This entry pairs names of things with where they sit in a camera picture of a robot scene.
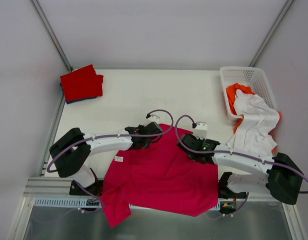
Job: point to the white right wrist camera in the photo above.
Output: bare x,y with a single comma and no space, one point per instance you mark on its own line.
200,130

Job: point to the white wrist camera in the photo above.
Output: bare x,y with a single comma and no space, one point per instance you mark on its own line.
152,118
200,130

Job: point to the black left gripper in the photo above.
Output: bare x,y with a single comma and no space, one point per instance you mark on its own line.
154,128

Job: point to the orange t shirt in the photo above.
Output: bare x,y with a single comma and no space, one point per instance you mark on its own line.
231,93

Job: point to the white perforated plastic basket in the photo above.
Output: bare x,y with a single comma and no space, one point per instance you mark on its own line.
249,77

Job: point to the aluminium mounting rail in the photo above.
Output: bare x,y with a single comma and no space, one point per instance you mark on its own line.
52,187

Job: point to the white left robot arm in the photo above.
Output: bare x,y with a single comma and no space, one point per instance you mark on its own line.
71,151

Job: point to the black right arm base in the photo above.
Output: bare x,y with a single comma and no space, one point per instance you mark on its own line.
223,190

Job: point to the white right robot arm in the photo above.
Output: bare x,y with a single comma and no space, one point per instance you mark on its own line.
277,176

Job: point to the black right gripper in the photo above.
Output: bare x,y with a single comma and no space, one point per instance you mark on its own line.
190,141

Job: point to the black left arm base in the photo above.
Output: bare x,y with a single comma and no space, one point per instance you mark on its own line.
95,189

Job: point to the white slotted cable duct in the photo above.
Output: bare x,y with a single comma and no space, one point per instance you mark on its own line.
67,202

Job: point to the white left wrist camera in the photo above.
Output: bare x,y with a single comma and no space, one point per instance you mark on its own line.
152,118

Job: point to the white t shirt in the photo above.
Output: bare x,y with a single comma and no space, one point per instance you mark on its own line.
252,134

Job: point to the folded red t shirt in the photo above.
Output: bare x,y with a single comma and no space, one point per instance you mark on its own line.
82,83

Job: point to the magenta t shirt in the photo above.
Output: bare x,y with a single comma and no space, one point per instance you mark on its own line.
160,177

